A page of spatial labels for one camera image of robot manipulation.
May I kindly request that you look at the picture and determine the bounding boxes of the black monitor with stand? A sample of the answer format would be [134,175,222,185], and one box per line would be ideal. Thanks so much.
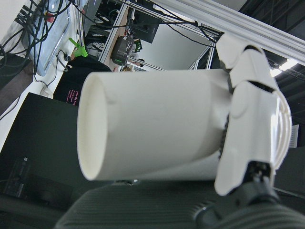
[0,92,83,210]

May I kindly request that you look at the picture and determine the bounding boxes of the metal grabber tool green handle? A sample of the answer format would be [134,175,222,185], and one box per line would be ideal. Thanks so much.
[68,0,89,58]

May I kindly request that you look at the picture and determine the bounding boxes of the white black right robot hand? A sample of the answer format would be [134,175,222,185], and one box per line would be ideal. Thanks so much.
[54,32,305,229]

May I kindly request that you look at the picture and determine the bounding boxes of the white paper cup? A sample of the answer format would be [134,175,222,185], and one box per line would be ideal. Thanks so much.
[76,68,293,181]

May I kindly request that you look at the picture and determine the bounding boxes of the ceiling light panel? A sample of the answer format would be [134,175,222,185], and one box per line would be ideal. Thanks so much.
[269,58,299,77]

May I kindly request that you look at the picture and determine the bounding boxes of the grey device with green light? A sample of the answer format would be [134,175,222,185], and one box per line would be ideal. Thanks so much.
[112,35,135,66]

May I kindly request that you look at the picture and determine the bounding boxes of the aluminium frame beam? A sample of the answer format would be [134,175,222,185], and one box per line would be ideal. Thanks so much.
[152,0,305,65]

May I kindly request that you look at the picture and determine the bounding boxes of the black square panel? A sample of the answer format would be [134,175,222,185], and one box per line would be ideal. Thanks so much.
[132,10,161,44]

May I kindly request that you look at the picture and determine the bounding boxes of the white barcode label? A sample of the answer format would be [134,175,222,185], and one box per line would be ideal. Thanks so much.
[289,123,300,149]

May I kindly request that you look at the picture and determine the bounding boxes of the white computer mouse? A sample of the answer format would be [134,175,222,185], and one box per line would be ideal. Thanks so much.
[42,86,55,98]

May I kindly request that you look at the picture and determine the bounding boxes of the black tangled cables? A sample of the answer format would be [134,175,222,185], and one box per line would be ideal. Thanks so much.
[0,0,61,77]

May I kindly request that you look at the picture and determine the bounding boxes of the grey blue teach pendant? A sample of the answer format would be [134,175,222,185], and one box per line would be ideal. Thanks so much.
[30,0,72,77]

